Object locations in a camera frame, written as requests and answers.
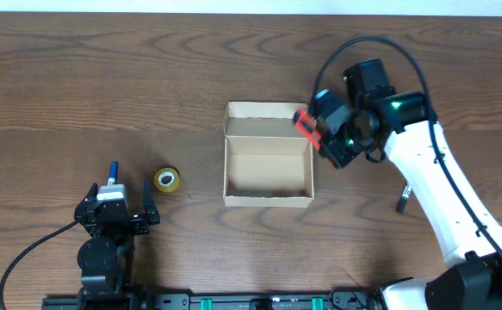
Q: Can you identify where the blue capped white marker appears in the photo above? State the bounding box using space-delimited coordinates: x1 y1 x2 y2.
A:
107 161 118 186

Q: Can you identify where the red utility knife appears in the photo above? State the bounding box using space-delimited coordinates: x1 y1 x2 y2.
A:
293 108 340 169

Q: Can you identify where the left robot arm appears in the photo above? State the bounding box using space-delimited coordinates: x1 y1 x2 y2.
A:
74 181 160 295

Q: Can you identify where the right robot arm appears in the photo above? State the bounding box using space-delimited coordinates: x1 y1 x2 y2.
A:
310 59 502 309

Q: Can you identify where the cardboard box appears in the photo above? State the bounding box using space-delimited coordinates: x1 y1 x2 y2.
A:
223 102 315 208

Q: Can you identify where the yellow tape roll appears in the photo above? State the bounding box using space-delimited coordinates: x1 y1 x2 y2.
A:
153 167 180 193

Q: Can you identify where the black marker pen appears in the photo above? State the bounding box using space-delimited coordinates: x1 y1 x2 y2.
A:
395 183 412 214

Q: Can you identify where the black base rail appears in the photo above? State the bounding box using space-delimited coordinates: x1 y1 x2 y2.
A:
41 290 386 310

